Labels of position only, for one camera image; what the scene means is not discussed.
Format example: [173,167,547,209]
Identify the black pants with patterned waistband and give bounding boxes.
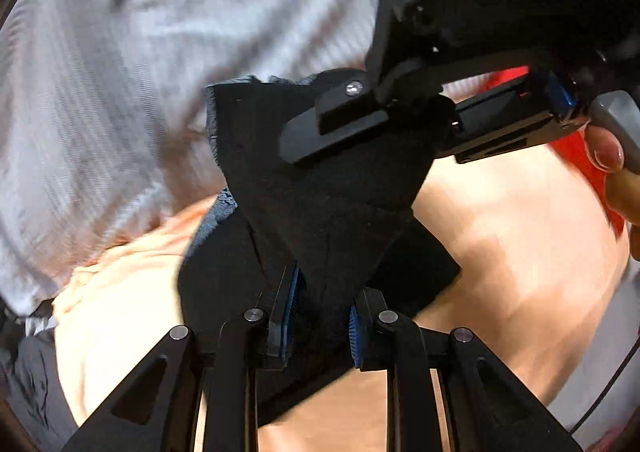
[178,71,460,424]

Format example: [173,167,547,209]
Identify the person's right hand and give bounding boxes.
[584,125,640,261]

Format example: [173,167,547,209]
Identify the red patterned bag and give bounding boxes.
[482,66,625,238]

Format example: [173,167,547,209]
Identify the dark grey jacket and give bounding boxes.
[1,305,78,451]

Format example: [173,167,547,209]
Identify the peach orange blanket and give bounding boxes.
[54,146,628,423]

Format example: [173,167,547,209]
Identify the grey white striped bedsheet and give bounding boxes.
[1,0,376,316]

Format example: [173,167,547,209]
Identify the black cable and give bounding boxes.
[569,325,640,435]

